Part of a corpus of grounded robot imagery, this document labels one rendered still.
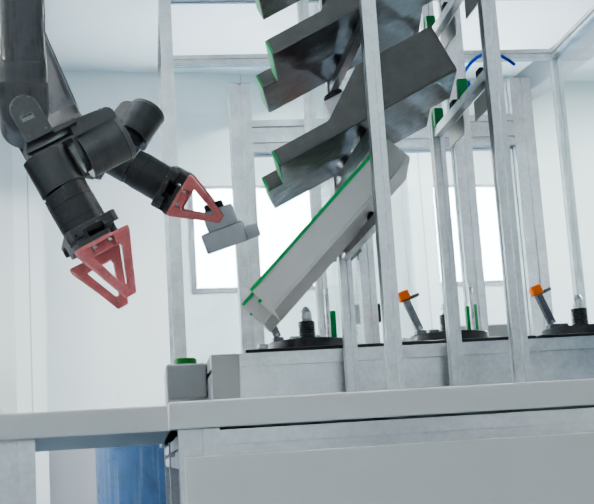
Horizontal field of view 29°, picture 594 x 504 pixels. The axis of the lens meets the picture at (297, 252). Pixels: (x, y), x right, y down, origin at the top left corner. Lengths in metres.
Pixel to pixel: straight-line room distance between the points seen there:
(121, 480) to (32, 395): 8.02
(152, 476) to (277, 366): 2.38
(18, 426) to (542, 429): 0.58
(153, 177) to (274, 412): 0.55
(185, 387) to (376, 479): 0.77
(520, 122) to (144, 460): 1.82
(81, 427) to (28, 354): 11.01
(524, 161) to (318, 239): 1.82
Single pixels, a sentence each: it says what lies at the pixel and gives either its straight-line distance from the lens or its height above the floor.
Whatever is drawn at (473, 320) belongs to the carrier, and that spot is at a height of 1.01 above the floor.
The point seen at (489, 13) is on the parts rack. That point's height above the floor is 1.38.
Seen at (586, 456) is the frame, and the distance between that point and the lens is 1.37.
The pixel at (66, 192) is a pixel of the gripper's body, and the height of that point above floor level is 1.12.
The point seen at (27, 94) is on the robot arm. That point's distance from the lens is 1.43.
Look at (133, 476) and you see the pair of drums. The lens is 4.26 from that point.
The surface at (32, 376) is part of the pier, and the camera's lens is 12.30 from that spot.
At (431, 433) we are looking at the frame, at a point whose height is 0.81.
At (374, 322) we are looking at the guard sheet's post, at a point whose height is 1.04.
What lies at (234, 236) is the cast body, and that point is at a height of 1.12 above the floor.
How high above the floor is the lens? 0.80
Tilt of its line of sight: 10 degrees up
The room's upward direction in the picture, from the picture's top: 4 degrees counter-clockwise
